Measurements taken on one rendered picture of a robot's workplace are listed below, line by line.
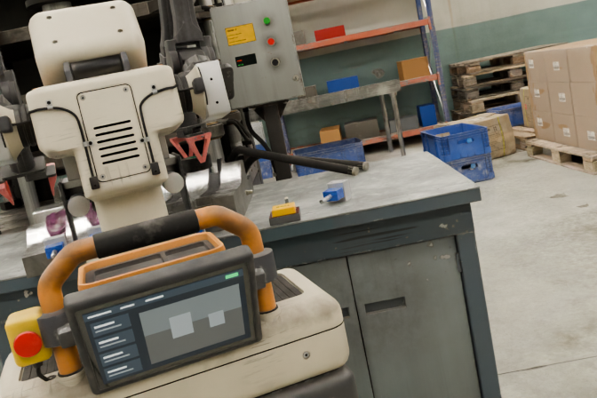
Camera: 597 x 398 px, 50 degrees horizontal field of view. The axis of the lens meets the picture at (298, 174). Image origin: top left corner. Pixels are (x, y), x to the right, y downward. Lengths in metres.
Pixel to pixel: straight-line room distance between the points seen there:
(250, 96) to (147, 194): 1.28
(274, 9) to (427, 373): 1.44
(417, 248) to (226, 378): 0.86
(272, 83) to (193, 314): 1.70
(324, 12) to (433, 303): 6.89
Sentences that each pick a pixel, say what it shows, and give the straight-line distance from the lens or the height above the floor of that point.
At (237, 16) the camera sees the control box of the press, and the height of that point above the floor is 1.42.
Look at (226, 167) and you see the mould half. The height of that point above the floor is 0.93.
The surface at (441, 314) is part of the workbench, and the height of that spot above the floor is 0.46.
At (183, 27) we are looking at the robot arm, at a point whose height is 1.32.
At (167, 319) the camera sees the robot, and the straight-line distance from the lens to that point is 0.93.
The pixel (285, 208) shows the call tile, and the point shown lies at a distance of 1.65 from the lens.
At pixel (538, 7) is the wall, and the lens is 8.96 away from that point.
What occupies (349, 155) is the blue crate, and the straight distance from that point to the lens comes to 5.56.
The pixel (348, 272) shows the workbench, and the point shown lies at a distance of 1.75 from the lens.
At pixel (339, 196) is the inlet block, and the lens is 1.74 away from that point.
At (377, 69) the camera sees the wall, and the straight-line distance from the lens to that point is 8.48.
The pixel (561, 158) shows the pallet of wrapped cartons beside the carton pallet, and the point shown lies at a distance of 5.63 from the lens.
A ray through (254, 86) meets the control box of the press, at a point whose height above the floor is 1.14.
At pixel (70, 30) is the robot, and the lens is 1.36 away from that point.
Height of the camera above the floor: 1.17
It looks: 9 degrees down
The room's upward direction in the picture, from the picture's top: 12 degrees counter-clockwise
